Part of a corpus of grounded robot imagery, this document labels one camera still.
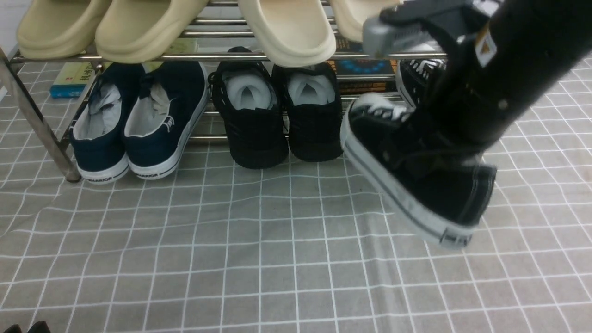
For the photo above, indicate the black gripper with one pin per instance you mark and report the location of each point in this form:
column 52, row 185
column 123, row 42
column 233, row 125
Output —
column 424, row 143

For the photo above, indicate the black mesh shoe left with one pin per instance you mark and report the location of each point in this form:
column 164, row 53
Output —
column 248, row 102

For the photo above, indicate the beige slipper far left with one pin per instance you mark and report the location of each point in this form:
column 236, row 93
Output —
column 56, row 29

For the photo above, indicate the cream slipper far right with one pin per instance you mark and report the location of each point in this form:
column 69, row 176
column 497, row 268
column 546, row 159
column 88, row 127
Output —
column 350, row 15

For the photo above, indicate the black canvas sneaker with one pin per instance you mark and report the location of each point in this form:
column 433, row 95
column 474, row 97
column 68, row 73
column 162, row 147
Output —
column 443, row 211
column 412, row 78

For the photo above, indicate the navy sneaker right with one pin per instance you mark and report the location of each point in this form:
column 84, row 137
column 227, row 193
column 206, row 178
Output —
column 172, row 98

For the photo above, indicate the black mesh shoe right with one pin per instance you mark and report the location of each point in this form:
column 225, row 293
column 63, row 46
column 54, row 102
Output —
column 312, row 100

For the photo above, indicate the beige slipper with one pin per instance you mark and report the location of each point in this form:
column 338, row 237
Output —
column 136, row 31
column 56, row 29

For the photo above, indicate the navy sneaker left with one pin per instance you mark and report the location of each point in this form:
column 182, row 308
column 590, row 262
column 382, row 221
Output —
column 96, row 132

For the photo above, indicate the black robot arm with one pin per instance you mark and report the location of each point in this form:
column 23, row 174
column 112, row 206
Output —
column 497, row 67

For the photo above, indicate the green and blue book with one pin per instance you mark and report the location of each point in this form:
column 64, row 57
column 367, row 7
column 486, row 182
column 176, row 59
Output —
column 74, row 77

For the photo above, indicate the cream slipper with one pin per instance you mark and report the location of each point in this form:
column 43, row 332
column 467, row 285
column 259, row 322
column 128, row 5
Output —
column 350, row 15
column 291, row 33

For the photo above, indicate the stainless steel shoe rack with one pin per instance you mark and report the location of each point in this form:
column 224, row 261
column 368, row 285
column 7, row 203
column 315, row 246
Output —
column 56, row 148

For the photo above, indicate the navy sneaker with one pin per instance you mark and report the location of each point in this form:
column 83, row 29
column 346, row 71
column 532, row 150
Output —
column 172, row 98
column 96, row 132

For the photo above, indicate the black mesh shoe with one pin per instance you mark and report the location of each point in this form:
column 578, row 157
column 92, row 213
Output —
column 248, row 102
column 312, row 100

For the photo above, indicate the grey checked cloth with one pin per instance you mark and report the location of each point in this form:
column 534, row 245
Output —
column 300, row 248

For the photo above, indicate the black book with blue ring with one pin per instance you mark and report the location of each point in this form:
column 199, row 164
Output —
column 365, row 74

